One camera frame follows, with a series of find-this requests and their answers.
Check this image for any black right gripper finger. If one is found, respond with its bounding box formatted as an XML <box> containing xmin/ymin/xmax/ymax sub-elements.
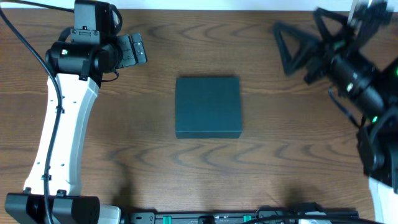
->
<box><xmin>273</xmin><ymin>22</ymin><xmax>320</xmax><ymax>76</ymax></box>
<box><xmin>313</xmin><ymin>7</ymin><xmax>353</xmax><ymax>40</ymax></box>

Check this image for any black gift box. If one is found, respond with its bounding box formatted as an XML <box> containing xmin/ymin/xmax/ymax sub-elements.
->
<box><xmin>175</xmin><ymin>77</ymin><xmax>243</xmax><ymax>139</ymax></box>

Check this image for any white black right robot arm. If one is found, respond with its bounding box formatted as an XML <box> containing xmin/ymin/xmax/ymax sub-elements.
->
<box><xmin>273</xmin><ymin>1</ymin><xmax>397</xmax><ymax>223</ymax></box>

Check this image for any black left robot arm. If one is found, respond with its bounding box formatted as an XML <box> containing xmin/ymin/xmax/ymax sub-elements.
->
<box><xmin>5</xmin><ymin>1</ymin><xmax>147</xmax><ymax>223</ymax></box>

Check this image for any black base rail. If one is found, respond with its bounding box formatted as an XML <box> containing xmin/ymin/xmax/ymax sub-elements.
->
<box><xmin>119</xmin><ymin>208</ymin><xmax>359</xmax><ymax>224</ymax></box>

